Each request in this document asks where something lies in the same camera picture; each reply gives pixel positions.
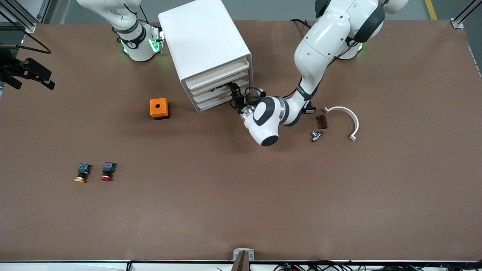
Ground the black base cable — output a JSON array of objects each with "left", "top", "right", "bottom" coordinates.
[{"left": 290, "top": 18, "right": 314, "bottom": 29}]

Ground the white curved plastic bracket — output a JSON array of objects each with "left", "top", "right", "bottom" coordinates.
[{"left": 323, "top": 107, "right": 359, "bottom": 142}]

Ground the aluminium frame profile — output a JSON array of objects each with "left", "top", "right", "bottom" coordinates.
[
  {"left": 450, "top": 0, "right": 482, "bottom": 29},
  {"left": 0, "top": 0, "right": 51, "bottom": 33}
]

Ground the yellow push button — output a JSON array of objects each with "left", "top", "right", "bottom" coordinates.
[{"left": 74, "top": 163, "right": 92, "bottom": 184}]

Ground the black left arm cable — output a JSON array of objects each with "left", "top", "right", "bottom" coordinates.
[{"left": 244, "top": 87, "right": 302, "bottom": 105}]

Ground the white drawer cabinet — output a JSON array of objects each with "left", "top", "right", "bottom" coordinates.
[{"left": 158, "top": 0, "right": 254, "bottom": 113}]

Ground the red push button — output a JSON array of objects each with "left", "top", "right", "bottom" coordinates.
[{"left": 101, "top": 162, "right": 117, "bottom": 182}]

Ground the orange button enclosure box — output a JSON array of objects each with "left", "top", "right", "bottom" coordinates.
[{"left": 149, "top": 98, "right": 170, "bottom": 120}]

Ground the white plastic drawer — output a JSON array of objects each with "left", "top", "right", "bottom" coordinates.
[
  {"left": 192, "top": 78, "right": 252, "bottom": 104},
  {"left": 188, "top": 70, "right": 251, "bottom": 96},
  {"left": 185, "top": 59, "right": 250, "bottom": 91},
  {"left": 196, "top": 90, "right": 245, "bottom": 112}
]

